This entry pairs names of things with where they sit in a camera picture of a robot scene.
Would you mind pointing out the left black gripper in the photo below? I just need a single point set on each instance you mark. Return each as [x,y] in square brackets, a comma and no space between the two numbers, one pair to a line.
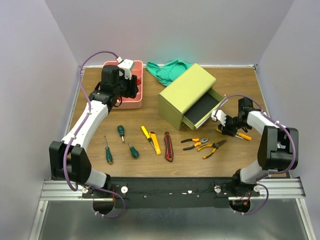
[133,88]

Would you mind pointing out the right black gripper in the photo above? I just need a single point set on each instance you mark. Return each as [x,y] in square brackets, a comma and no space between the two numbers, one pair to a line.
[227,125]

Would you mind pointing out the green stubby screwdriver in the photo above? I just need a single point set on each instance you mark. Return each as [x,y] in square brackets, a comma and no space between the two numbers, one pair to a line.
[134,153]
[121,131]

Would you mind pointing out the olive green drawer cabinet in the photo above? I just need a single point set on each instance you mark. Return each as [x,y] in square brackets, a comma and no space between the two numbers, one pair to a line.
[190,99]

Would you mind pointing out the long green screwdriver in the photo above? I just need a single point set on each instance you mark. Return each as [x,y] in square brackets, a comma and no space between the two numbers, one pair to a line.
[108,155]

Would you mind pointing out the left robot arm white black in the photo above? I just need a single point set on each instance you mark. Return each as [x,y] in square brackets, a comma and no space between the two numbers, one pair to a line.
[68,157]

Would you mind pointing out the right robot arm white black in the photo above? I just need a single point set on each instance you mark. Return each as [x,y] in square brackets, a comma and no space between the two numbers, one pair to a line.
[277,152]

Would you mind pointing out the pink compartment tray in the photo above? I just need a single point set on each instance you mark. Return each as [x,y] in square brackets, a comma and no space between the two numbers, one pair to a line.
[131,103]

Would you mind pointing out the needle nose pliers orange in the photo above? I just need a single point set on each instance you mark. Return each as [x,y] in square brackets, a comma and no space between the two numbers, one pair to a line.
[213,146]

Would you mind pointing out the green cloth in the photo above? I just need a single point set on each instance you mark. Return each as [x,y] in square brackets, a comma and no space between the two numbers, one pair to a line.
[169,72]

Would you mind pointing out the yellow utility knife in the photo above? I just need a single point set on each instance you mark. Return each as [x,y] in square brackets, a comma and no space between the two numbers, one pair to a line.
[155,142]

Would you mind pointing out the yellow tester screwdriver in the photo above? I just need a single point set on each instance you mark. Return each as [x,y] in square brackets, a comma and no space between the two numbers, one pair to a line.
[147,135]

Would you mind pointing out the red black utility knife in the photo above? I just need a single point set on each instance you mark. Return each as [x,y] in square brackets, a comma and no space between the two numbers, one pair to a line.
[169,154]

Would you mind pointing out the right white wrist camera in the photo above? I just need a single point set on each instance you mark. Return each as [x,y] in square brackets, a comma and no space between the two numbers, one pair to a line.
[219,116]

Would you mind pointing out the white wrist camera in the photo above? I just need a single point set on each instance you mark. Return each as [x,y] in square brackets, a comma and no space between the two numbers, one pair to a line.
[219,116]
[125,68]

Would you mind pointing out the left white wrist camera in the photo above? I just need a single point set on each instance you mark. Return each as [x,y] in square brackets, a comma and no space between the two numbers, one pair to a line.
[125,68]

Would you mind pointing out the combination pliers orange handles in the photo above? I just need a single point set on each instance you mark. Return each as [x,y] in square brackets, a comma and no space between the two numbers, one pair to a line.
[197,142]

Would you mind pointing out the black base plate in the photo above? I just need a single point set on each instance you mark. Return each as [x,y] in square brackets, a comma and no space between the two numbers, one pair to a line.
[177,192]

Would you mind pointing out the aluminium rail frame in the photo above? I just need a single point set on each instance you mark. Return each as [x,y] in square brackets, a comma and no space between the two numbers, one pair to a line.
[69,216]

